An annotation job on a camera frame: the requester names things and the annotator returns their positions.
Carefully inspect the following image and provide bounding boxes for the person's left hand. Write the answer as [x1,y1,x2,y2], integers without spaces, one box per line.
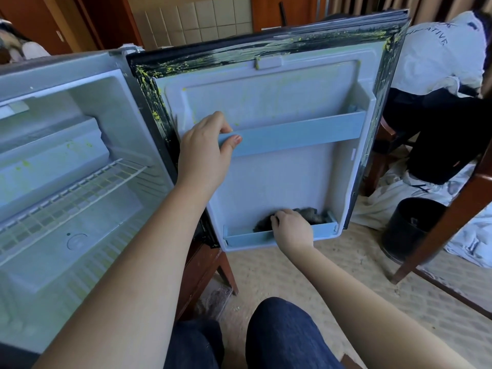
[177,111,243,200]

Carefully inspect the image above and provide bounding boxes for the person's right hand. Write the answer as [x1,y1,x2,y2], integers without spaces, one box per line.
[271,209,315,258]

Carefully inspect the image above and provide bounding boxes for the dark grey cloth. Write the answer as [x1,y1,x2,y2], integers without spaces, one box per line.
[254,207,332,233]

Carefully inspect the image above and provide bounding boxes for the fridge door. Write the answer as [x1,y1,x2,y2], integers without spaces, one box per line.
[127,9,411,252]

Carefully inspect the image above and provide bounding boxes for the person's left forearm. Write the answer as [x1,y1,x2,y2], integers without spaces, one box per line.
[34,188,212,369]

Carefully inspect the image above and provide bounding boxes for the person's right forearm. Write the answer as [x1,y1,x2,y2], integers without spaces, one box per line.
[288,245,474,369]

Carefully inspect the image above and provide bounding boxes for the person's dark trousers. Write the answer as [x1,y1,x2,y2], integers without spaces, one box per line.
[165,297,343,369]

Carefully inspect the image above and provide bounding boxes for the dark red wooden stand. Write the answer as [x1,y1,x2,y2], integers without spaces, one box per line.
[175,243,239,320]

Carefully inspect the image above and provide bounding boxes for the black plastic bucket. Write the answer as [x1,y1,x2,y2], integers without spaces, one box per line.
[382,197,448,263]

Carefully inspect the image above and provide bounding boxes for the black seat wooden armchair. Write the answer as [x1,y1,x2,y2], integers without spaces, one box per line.
[361,115,401,197]

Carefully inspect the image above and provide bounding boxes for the beige padded headboard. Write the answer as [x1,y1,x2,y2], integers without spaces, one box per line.
[131,0,253,49]

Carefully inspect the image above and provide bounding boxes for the beige curtains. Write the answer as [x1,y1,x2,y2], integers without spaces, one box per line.
[323,0,492,24]

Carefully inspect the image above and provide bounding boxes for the white wire shelf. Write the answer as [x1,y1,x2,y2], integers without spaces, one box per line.
[0,159,151,266]

